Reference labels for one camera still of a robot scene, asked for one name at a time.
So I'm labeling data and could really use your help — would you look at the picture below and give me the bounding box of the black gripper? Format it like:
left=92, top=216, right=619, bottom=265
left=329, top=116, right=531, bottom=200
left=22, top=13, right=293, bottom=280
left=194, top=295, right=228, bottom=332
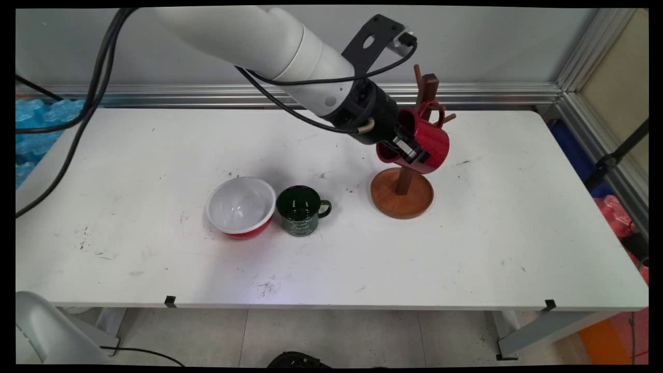
left=342, top=82, right=430, bottom=165

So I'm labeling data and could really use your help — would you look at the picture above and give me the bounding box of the red enamel mug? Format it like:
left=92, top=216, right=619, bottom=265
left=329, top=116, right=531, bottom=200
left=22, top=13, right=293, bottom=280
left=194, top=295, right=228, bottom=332
left=376, top=100, right=450, bottom=175

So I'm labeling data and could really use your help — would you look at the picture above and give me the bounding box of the brown wooden mug tree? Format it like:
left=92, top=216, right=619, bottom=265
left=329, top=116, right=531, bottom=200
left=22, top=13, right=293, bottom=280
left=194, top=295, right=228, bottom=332
left=370, top=64, right=457, bottom=220

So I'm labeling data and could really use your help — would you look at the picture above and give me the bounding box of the dark green enamel mug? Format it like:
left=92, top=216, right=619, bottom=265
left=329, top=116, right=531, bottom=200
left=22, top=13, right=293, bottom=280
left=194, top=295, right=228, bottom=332
left=276, top=185, right=333, bottom=238

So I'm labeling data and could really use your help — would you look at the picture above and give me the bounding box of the blue plastic box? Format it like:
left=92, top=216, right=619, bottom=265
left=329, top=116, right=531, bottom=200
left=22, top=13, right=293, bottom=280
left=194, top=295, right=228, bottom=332
left=549, top=120, right=614, bottom=198

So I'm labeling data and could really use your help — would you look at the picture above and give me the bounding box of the red bowl white inside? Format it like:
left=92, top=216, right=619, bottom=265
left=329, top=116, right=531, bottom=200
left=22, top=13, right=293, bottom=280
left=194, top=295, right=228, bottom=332
left=205, top=177, right=277, bottom=240

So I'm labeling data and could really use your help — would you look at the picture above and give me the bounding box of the black tripod stand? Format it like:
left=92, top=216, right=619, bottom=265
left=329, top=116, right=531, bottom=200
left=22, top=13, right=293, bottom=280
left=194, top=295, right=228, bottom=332
left=584, top=119, right=649, bottom=191

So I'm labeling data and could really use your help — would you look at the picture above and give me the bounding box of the grey table leg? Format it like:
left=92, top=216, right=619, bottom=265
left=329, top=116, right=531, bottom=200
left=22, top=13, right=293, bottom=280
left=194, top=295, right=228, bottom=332
left=487, top=310, right=617, bottom=361
left=96, top=308, right=127, bottom=355

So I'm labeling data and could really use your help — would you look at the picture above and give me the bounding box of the black object on floor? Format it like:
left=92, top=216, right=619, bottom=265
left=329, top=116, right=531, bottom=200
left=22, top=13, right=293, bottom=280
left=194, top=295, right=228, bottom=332
left=267, top=351, right=332, bottom=368

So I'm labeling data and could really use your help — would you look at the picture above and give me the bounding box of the orange floor object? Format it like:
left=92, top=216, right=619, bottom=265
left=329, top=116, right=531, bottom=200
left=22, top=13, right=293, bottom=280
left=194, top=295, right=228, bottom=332
left=578, top=308, right=649, bottom=366

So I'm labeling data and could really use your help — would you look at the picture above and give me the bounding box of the blue bubble wrap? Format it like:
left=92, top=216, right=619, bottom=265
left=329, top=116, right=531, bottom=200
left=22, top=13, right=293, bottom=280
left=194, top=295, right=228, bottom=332
left=16, top=98, right=91, bottom=190

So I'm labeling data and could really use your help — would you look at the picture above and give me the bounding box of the white rounded machine housing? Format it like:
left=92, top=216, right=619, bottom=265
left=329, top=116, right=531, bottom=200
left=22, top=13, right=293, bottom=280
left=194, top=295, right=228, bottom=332
left=16, top=291, right=121, bottom=366

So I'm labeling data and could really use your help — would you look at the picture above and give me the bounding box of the black camera cable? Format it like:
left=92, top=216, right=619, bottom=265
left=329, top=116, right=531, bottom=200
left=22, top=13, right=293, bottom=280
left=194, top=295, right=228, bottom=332
left=248, top=40, right=418, bottom=86

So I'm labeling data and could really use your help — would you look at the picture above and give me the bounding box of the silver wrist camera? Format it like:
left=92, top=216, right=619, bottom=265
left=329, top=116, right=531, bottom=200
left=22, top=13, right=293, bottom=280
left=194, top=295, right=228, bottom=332
left=388, top=30, right=418, bottom=53

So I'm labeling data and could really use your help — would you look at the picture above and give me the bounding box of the black metal camera bracket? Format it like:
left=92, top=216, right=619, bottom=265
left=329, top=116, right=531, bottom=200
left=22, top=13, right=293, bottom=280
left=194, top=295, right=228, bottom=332
left=341, top=14, right=406, bottom=76

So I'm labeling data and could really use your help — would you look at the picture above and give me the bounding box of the black gripper cable beige plug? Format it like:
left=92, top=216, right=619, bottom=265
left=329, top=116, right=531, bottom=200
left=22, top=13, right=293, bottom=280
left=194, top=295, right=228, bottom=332
left=236, top=66, right=374, bottom=134

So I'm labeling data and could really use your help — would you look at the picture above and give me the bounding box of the aluminium frame post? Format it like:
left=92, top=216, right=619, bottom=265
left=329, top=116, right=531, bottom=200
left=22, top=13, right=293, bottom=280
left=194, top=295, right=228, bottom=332
left=557, top=8, right=649, bottom=239

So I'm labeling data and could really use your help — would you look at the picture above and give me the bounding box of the aluminium frame rail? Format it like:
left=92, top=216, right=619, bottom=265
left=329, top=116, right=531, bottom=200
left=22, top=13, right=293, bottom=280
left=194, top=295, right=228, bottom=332
left=16, top=83, right=563, bottom=109

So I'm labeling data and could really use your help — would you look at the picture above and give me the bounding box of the black floor cable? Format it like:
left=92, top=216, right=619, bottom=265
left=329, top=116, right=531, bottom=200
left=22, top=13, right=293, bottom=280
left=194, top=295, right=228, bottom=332
left=101, top=346, right=185, bottom=367

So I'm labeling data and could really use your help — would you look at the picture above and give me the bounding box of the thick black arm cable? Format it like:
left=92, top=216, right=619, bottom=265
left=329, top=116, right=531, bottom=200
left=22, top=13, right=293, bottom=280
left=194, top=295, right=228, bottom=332
left=16, top=7, right=130, bottom=218
left=16, top=7, right=138, bottom=134

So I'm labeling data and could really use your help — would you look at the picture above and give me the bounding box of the thin black background cable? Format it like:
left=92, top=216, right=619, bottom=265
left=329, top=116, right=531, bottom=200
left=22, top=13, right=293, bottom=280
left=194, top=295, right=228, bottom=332
left=16, top=75, right=64, bottom=102

